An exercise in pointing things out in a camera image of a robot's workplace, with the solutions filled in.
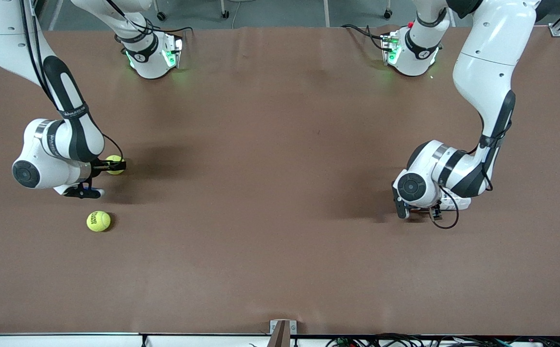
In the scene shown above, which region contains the grey metal mount bracket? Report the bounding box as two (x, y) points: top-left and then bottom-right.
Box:
(269, 320), (298, 347)

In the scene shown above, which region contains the black arm base cable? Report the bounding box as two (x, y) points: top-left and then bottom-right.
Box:
(342, 24), (387, 51)
(109, 0), (194, 34)

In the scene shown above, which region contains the clear tennis ball can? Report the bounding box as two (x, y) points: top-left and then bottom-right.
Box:
(441, 195), (471, 211)

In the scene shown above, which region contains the brown table cover sheet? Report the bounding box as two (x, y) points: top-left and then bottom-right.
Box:
(0, 25), (560, 336)

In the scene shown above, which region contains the yellow tennis ball small print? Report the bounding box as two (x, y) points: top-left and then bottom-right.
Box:
(104, 155), (126, 175)

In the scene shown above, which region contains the tangled black cable bundle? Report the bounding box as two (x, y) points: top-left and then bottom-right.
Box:
(326, 333), (560, 347)

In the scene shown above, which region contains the black left arm base cable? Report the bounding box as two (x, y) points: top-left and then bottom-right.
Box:
(342, 24), (387, 51)

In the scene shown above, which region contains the yellow tennis ball large print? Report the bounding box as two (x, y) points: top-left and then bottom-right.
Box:
(86, 211), (111, 233)

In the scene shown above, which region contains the black right arm base cable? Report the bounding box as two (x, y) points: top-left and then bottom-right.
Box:
(109, 0), (194, 34)

